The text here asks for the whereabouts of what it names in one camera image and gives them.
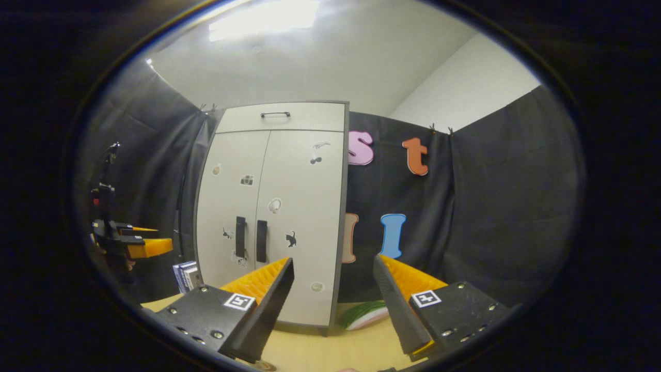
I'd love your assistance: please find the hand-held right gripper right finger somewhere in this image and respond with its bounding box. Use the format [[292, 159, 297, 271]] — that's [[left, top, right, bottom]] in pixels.
[[373, 253, 517, 357]]

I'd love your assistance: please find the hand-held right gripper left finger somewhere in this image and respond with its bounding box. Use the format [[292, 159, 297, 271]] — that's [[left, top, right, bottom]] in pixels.
[[142, 257, 295, 364]]

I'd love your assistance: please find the white cabinet door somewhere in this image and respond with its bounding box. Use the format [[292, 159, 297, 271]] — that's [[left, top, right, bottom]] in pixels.
[[195, 130, 271, 290], [255, 129, 345, 327]]

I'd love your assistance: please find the white cabinet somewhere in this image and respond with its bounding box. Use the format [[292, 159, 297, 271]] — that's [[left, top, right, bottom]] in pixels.
[[194, 101, 351, 336]]

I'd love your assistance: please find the white cabinet drawer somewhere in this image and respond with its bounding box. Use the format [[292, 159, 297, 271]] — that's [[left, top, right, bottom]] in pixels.
[[216, 102, 347, 134]]

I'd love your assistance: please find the toy watermelon slice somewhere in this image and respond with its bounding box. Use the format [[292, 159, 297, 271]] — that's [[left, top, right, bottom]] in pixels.
[[338, 301, 390, 331]]

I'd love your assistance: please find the black backdrop cloth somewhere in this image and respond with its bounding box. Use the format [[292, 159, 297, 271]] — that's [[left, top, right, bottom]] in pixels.
[[77, 57, 581, 311]]

